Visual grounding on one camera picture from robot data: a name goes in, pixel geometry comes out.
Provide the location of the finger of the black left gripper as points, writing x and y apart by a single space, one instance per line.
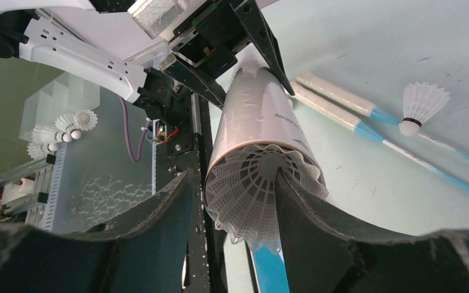
195 81
261 36

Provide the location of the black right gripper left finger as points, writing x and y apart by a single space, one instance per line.
140 250

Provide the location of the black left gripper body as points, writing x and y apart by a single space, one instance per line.
211 41

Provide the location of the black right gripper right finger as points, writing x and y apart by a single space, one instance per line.
328 250

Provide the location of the white shuttlecock tube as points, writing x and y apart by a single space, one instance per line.
257 112

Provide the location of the white shuttlecock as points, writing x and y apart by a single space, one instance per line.
240 191
420 103

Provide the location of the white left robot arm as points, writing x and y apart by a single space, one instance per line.
24 34

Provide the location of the blue racket bag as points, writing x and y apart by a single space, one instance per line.
267 270

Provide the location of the blue racket lower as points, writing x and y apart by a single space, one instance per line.
356 125

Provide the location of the blue racket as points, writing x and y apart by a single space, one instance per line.
356 125
361 105

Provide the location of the blue racket upper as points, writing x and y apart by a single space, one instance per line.
361 105

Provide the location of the spare shuttlecock one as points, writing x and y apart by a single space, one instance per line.
85 120

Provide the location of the clear plastic box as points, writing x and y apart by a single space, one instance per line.
67 93

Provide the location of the spare shuttlecock three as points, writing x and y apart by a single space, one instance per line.
40 150

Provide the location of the spare shuttlecock two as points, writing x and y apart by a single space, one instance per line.
60 131

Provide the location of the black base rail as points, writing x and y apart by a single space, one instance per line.
190 151

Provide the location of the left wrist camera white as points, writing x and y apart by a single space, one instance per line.
154 16

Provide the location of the grey cable duct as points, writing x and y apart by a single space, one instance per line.
48 219

